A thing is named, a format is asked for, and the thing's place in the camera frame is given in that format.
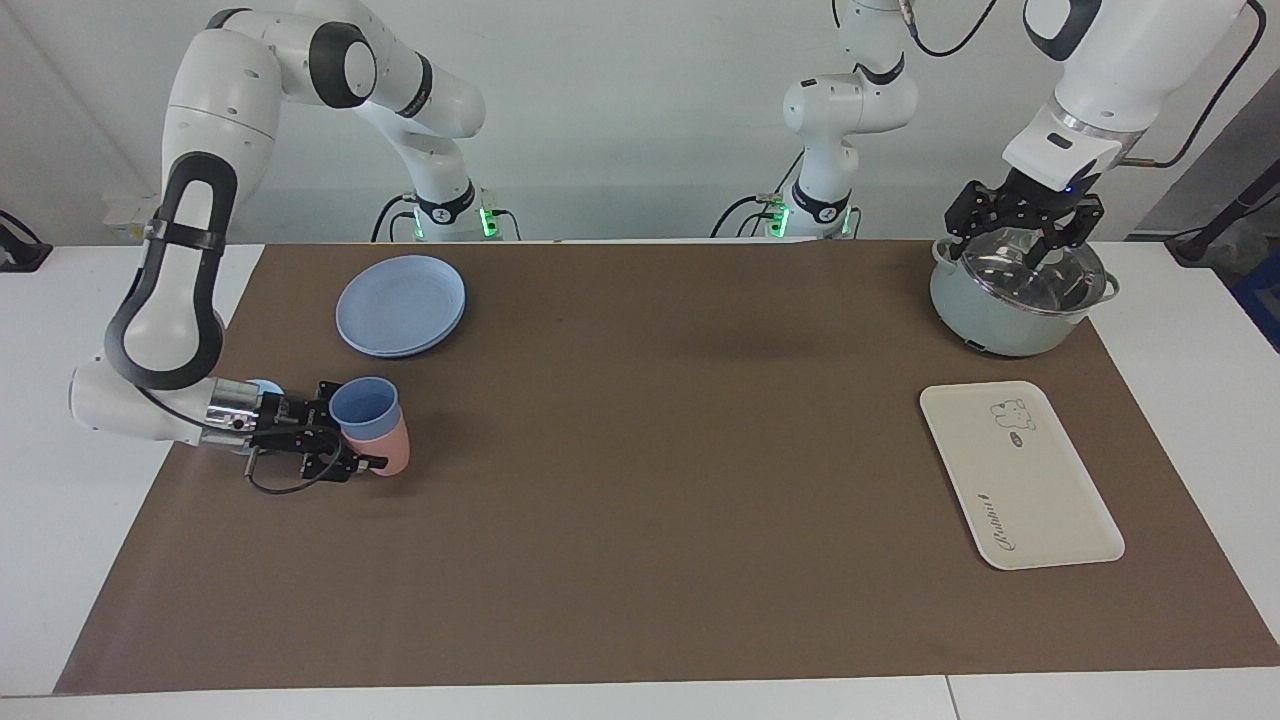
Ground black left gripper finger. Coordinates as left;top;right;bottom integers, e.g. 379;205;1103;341
945;179;1017;262
1027;195;1107;268

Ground blue ribbed cup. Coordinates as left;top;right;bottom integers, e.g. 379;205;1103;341
328;376;404;442

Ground pink cup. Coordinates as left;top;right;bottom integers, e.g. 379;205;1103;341
340;412;412;478

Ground cream tray with bear print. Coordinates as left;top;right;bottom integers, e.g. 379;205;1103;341
919;380;1126;571

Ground glass pot lid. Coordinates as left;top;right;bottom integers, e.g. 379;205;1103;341
950;228;1109;317

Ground pale green cooking pot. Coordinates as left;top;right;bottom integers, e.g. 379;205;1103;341
928;236;1121;358

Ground blue plastic plate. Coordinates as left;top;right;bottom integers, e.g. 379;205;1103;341
335;255;467;359

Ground black stand pole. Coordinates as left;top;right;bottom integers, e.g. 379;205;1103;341
1164;158;1280;267

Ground blue crate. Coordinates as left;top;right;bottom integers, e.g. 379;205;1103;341
1230;248;1280;354

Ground brown table mat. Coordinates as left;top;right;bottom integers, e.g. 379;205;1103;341
52;238;1280;696

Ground black table clamp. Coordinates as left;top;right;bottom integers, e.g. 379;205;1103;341
0;210;54;274

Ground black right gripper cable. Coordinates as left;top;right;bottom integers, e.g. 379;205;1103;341
244;425;347;497

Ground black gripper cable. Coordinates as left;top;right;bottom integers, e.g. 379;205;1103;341
244;425;347;497
1120;0;1267;169

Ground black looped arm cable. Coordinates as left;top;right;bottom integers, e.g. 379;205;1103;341
898;0;1001;59

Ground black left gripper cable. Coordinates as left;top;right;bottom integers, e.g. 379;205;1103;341
1120;0;1267;169

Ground black right base cables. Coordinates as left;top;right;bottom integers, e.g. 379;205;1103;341
372;185;522;242

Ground black base cables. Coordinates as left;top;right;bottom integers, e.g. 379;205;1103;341
709;148;807;240
372;185;522;242

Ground black left base cables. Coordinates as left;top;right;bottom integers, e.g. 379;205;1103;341
709;148;807;240

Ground white wall power strip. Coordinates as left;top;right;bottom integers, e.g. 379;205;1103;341
104;196;166;245

